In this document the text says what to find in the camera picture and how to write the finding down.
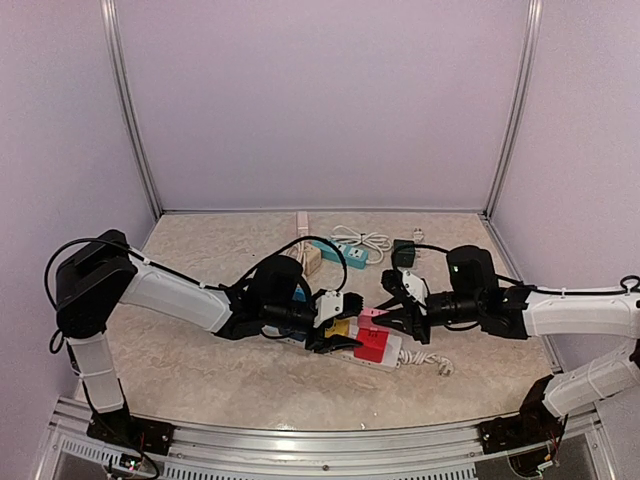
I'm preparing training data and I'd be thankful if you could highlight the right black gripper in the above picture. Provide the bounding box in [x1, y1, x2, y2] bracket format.
[372, 291, 482, 345]

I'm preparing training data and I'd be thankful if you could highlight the yellow cube socket adapter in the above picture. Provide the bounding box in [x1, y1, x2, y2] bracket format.
[325, 319, 351, 339]

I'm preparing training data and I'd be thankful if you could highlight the pink plug adapter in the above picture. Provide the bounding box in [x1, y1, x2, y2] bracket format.
[357, 307, 390, 333]

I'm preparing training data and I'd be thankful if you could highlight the red cube socket adapter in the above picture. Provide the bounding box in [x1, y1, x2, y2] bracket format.
[353, 328, 389, 364]

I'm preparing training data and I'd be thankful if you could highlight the white multicolour power strip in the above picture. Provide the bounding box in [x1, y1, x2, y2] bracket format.
[264, 319, 457, 379]

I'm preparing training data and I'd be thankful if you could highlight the dark blue cube socket adapter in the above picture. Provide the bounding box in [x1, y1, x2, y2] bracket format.
[266, 327, 307, 342]

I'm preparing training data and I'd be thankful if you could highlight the light blue adapter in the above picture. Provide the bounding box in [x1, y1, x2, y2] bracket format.
[292, 286, 307, 302]

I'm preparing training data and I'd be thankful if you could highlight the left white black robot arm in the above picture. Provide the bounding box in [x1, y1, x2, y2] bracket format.
[44, 229, 364, 445]

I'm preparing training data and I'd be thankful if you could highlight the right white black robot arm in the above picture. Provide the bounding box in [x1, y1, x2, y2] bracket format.
[372, 245, 639, 444]

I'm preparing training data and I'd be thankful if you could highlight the dark green cube adapter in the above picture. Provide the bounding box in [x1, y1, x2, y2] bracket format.
[391, 227, 424, 269]

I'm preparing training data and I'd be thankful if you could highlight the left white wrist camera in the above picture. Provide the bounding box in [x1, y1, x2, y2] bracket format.
[314, 291, 364, 328]

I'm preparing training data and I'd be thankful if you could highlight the teal power strip with cord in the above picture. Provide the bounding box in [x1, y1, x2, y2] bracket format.
[327, 225, 393, 270]

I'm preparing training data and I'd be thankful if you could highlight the beige extension cord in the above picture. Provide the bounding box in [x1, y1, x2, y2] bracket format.
[284, 211, 324, 276]

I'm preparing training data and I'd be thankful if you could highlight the aluminium front frame rail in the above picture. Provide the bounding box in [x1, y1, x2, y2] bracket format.
[47, 394, 609, 480]

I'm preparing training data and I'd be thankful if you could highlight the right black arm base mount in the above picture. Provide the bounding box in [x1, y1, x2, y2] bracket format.
[477, 375, 565, 454]

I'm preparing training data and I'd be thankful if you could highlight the right aluminium corner post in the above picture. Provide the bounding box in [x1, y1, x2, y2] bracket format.
[483, 0, 544, 222]

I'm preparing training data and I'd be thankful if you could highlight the aluminium corner post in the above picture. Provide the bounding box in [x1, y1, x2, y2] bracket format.
[483, 0, 544, 222]
[99, 0, 164, 221]

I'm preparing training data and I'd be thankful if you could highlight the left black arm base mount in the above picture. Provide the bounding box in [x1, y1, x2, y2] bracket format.
[87, 403, 176, 456]

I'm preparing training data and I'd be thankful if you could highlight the left aluminium corner post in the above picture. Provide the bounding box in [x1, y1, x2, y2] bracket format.
[99, 0, 164, 221]

